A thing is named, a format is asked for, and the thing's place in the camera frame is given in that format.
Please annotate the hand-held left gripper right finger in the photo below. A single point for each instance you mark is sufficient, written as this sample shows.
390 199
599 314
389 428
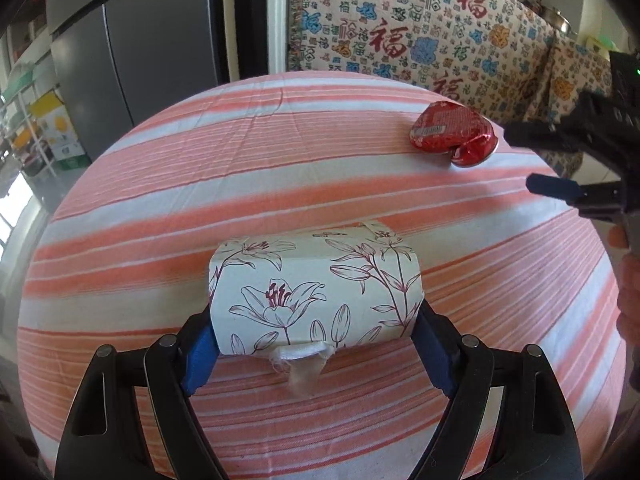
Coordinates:
440 365

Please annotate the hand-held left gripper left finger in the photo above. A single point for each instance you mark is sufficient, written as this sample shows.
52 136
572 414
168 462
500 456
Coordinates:
200 360

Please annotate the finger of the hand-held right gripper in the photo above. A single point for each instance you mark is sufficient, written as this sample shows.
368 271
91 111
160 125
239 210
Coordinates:
540 135
552 186

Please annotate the red foil snack packet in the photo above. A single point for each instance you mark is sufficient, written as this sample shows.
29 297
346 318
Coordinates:
445 127

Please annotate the floral tissue pack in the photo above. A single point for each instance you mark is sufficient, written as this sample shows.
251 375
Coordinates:
310 285

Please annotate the person's right hand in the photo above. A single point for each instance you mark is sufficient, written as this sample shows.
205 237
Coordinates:
630 300

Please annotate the tub with yellow green lid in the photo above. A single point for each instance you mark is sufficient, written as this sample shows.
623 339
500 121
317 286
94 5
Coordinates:
595 44

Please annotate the steel pot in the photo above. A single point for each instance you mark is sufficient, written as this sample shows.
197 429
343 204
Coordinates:
552 17

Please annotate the patterned fringed cloth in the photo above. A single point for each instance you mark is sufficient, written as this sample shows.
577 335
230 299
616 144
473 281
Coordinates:
400 25

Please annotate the pink striped tablecloth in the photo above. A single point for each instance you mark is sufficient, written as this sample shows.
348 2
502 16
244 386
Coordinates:
300 175

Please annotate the yellow white cardboard box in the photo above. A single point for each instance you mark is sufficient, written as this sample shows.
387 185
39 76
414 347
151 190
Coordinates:
57 125

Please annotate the grey refrigerator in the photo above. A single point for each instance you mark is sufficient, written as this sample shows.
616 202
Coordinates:
150 35

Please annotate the white storage rack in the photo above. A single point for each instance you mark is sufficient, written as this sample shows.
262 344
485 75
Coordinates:
25 75

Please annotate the dark wall shelf unit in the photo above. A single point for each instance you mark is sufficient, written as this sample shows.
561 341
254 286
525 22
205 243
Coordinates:
30 25

